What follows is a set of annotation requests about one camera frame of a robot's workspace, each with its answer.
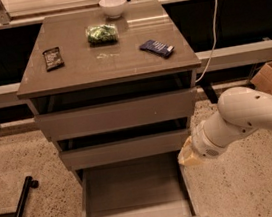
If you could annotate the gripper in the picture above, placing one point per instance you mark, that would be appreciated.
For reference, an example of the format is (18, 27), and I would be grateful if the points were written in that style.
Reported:
(204, 146)

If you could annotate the grey bottom drawer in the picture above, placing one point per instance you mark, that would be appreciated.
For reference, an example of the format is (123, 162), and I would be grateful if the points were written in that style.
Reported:
(154, 186)

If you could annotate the grey drawer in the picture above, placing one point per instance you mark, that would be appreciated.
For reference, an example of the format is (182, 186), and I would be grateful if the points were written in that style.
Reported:
(107, 108)
(127, 144)
(154, 186)

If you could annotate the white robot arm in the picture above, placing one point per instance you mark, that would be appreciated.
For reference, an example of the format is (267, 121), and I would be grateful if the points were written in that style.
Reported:
(240, 112)

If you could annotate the grey middle drawer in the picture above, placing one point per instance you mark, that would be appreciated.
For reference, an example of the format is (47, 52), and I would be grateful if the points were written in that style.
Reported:
(127, 144)

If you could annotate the grey drawer cabinet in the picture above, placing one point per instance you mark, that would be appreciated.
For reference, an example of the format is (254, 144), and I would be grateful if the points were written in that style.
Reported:
(87, 67)

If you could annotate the grey top drawer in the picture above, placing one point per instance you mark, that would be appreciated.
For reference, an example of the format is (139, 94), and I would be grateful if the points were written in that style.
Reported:
(107, 108)

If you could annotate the blue snack packet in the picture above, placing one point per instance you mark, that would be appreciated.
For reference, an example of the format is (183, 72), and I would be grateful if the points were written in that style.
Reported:
(158, 48)

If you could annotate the green snack bag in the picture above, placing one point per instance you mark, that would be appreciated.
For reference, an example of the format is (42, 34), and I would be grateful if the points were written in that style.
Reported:
(102, 34)

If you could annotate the black snack packet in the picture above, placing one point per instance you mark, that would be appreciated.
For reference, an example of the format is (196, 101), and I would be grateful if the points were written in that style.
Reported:
(53, 58)

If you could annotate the white bowl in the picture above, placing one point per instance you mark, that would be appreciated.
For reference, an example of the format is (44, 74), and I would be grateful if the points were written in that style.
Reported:
(112, 8)

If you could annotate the black bracket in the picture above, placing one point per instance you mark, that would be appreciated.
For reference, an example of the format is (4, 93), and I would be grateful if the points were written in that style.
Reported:
(209, 91)

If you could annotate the black metal frame leg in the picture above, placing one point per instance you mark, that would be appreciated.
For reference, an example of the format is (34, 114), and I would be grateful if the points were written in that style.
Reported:
(28, 184)

